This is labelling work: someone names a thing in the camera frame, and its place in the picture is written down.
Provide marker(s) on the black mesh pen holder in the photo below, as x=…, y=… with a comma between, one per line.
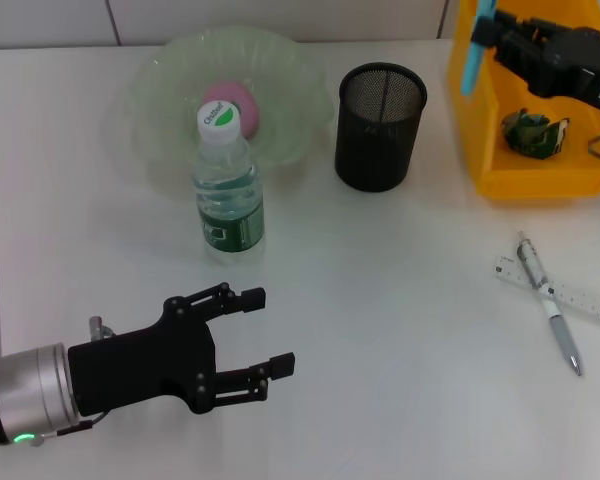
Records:
x=380, y=140

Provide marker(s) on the silver white pen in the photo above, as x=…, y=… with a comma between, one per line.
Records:
x=557, y=320

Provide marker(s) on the pink toy peach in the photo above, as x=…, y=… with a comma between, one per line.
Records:
x=220, y=92

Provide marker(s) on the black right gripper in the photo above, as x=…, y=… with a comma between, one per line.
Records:
x=575, y=60

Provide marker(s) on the yellow plastic bin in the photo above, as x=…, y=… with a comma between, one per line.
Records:
x=480, y=150

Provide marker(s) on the green plastic wrapper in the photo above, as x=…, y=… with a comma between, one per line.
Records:
x=530, y=132

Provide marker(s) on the clear green-label water bottle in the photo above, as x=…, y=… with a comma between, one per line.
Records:
x=230, y=200

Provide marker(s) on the transparent plastic ruler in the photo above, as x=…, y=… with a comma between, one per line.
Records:
x=590, y=302

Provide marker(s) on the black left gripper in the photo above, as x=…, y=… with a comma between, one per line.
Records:
x=140, y=365

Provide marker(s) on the blue teal scissors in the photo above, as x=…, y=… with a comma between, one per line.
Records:
x=472, y=65

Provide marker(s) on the green glass fruit plate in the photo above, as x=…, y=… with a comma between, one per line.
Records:
x=290, y=90

